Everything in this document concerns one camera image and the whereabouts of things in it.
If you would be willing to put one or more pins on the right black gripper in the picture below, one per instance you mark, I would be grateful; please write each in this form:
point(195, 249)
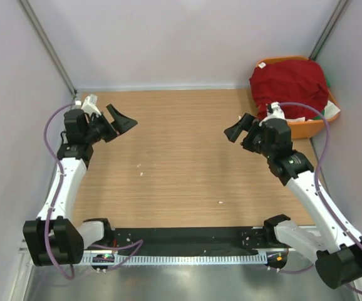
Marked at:
point(248, 123)

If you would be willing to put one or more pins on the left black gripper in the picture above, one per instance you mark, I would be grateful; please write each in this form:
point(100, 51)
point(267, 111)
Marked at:
point(120, 125)

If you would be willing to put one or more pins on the red t shirt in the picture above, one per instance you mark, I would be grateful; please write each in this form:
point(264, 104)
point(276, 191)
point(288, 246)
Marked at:
point(300, 81)

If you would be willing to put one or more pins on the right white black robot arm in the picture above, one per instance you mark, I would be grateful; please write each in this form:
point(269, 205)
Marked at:
point(337, 252)

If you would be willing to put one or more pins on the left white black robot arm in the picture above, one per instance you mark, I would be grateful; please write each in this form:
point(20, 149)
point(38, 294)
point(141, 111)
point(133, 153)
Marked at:
point(51, 238)

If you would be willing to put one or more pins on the white cloth in bin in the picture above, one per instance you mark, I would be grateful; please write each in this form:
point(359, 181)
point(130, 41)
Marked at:
point(329, 112)

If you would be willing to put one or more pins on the green t shirt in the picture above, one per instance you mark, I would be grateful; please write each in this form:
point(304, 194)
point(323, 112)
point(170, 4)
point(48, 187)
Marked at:
point(327, 82)

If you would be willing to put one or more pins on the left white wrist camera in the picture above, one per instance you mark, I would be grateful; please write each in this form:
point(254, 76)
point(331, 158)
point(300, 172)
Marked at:
point(88, 105)

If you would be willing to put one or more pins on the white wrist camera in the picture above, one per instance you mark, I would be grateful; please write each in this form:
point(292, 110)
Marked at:
point(88, 105)
point(274, 111)

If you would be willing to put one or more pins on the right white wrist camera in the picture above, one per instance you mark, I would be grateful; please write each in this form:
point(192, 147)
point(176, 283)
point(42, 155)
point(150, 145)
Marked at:
point(274, 111)

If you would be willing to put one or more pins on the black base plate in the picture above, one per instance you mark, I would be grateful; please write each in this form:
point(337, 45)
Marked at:
point(211, 241)

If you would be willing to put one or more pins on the left aluminium frame post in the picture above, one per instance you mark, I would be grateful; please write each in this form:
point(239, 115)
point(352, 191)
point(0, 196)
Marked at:
point(47, 45)

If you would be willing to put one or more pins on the aluminium frame post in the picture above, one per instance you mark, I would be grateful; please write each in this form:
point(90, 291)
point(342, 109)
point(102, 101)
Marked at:
point(327, 31)
point(47, 45)

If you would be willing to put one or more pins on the white slotted cable duct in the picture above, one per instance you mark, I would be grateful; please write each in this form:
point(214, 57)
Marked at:
point(101, 259)

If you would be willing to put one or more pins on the right aluminium frame post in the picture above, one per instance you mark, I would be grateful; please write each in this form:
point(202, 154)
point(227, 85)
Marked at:
point(327, 31)

